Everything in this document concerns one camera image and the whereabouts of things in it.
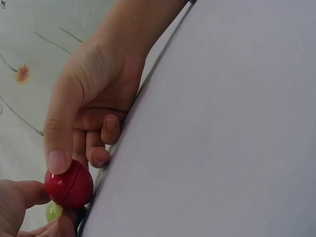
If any person's left hand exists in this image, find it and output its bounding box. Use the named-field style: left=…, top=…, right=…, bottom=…
left=0, top=179, right=78, bottom=237

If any person's right hand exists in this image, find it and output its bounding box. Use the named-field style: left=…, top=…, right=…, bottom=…
left=43, top=33, right=147, bottom=175

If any red glossy ball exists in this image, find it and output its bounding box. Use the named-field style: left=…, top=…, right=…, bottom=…
left=44, top=159, right=94, bottom=210

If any person's right forearm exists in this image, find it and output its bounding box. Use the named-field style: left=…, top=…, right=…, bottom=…
left=96, top=0, right=190, bottom=56

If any light green glossy ball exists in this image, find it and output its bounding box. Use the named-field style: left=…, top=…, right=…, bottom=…
left=45, top=201, right=63, bottom=223

